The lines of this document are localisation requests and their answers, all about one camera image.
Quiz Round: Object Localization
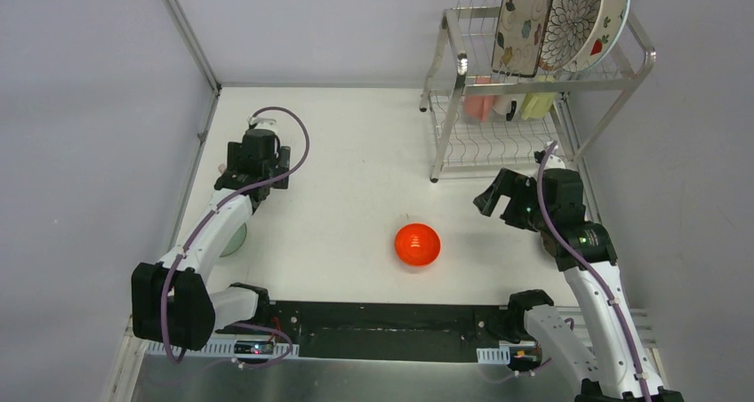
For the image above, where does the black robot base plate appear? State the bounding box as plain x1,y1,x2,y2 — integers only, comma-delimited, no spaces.
214,300,561,366

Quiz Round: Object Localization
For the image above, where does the steel two-tier dish rack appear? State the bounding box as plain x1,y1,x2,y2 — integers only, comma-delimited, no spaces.
419,4,656,182

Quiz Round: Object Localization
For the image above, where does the square floral plate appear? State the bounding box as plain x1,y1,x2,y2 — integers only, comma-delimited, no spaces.
491,0,553,77

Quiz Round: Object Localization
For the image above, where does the white mug black handle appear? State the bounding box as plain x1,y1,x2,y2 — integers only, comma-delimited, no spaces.
492,93,526,122

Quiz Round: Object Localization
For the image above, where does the mint green bowl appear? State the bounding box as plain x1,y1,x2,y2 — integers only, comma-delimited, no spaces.
220,223,248,258

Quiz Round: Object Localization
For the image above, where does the brown petal pattern plate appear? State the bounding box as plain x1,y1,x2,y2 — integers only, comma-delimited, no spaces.
539,0,602,71

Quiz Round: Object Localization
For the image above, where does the orange bowl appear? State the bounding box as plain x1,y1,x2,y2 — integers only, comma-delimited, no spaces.
394,222,441,267

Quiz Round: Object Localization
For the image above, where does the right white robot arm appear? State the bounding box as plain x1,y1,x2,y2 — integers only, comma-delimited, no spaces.
473,168,683,401

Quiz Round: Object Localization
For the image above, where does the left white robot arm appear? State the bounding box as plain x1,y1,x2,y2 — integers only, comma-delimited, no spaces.
131,124,291,350

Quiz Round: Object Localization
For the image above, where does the watermelon pattern round plate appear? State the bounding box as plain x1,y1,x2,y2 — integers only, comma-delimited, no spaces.
564,0,630,73

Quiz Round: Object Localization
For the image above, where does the pale yellow mug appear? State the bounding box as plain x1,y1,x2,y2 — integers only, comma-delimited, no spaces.
518,92,557,120

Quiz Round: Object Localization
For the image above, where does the pink mug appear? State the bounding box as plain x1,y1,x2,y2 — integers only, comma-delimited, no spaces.
463,94,495,122

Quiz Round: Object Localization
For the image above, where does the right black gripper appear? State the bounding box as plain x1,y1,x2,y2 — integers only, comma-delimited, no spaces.
474,167,553,233

